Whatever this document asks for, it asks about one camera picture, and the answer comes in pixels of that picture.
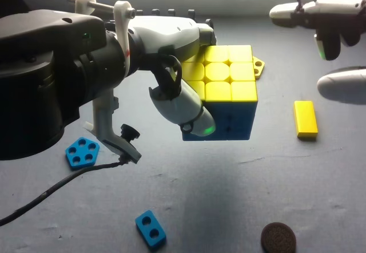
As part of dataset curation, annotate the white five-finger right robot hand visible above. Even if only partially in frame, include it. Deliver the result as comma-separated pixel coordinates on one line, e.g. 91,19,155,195
268,0,366,62

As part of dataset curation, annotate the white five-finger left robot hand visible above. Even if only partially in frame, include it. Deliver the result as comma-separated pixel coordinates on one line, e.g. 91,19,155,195
130,15,218,138

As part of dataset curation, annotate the multicoloured puzzle cube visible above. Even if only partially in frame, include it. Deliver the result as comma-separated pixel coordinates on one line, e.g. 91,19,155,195
180,45,260,142

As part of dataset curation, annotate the yellow pentagon block with holes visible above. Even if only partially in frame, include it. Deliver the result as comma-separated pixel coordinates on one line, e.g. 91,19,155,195
253,56,266,80

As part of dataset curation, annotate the yellow rectangular block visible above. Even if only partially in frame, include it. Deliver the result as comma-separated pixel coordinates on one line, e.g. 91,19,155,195
293,100,319,141

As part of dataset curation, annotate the blue pentagon block with holes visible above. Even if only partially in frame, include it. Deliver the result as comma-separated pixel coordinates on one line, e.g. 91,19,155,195
65,137,101,170

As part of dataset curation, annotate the grey table cloth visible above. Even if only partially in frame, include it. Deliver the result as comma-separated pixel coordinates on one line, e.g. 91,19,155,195
0,15,366,253

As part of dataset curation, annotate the blue two-hole block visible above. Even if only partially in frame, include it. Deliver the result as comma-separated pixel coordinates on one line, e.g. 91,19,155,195
134,209,167,250

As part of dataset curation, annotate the round brown sandwich cookie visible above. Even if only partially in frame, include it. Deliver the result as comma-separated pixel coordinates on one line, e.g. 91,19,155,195
260,222,297,253

